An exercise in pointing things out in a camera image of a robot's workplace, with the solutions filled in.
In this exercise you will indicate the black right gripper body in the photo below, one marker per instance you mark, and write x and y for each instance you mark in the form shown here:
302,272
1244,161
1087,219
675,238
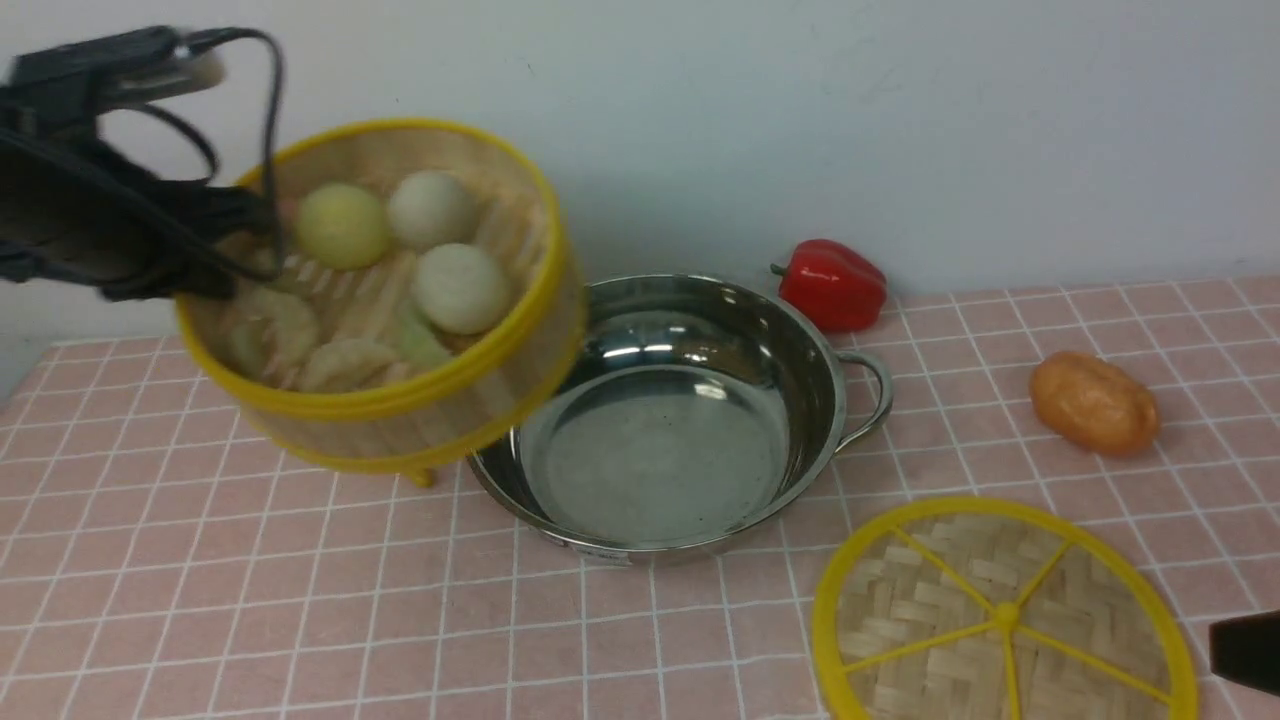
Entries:
1245,651

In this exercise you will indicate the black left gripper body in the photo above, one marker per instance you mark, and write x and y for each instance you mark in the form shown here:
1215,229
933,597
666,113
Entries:
78,211

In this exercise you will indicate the woven bamboo steamer lid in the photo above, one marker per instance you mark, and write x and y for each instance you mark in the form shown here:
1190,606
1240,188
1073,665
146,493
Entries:
970,607

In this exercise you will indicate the bamboo steamer basket yellow rim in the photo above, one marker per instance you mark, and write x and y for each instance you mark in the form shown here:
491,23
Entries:
401,419

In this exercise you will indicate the stainless steel pot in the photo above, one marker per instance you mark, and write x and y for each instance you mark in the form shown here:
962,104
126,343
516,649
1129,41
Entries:
697,410

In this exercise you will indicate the beige dumpling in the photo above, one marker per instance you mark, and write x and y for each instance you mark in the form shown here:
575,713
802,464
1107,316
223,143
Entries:
271,331
344,365

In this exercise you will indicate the yellow-green steamed bun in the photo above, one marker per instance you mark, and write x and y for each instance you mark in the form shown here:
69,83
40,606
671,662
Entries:
342,226

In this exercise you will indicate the orange potato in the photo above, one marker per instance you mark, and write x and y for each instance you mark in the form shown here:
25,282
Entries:
1094,404

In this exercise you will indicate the pink checked tablecloth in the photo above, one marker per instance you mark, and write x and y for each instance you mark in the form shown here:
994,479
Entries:
162,560

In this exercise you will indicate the white steamed bun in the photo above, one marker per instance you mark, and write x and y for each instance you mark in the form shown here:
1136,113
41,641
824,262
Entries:
429,208
461,289

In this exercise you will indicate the green leaf dumpling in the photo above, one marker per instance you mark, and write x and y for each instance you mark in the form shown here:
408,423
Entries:
416,341

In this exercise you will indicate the yellow banana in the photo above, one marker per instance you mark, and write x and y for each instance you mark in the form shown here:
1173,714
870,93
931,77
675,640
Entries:
420,477

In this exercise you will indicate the red bell pepper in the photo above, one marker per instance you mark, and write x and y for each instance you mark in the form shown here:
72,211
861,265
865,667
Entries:
833,286

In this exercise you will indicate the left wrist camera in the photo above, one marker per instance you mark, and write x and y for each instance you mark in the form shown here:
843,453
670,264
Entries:
90,77

